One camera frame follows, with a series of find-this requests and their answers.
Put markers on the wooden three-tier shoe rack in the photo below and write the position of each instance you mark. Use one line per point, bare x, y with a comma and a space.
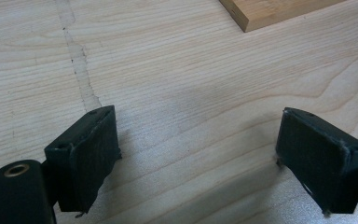
267, 11

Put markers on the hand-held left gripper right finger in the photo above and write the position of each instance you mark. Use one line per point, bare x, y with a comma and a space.
317, 161

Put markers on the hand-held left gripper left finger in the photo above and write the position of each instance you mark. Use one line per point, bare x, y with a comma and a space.
84, 161

